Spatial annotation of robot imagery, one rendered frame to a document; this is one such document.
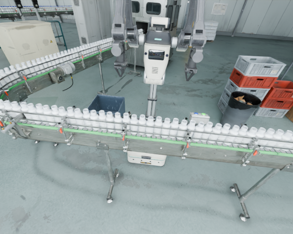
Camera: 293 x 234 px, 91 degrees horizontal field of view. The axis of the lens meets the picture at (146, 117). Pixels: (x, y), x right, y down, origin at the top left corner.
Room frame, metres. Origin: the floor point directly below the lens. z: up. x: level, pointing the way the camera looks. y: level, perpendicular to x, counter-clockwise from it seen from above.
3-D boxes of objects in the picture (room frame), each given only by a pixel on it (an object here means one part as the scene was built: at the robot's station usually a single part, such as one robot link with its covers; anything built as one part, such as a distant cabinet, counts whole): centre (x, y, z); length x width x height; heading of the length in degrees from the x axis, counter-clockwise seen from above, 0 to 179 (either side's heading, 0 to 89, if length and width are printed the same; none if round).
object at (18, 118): (0.75, 0.98, 0.96); 0.23 x 0.10 x 0.27; 177
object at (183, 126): (0.76, -0.27, 1.08); 0.06 x 0.06 x 0.17
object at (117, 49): (0.90, 0.19, 1.60); 0.12 x 0.09 x 0.12; 178
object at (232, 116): (2.10, -1.62, 0.32); 0.45 x 0.45 x 0.64
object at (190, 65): (0.91, -0.26, 1.51); 0.10 x 0.07 x 0.07; 176
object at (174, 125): (0.77, -0.21, 1.08); 0.06 x 0.06 x 0.17
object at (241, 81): (2.63, -1.92, 0.78); 0.61 x 0.41 x 0.22; 93
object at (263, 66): (2.63, -1.91, 1.00); 0.61 x 0.41 x 0.22; 94
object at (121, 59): (0.94, 0.19, 1.51); 0.10 x 0.07 x 0.07; 178
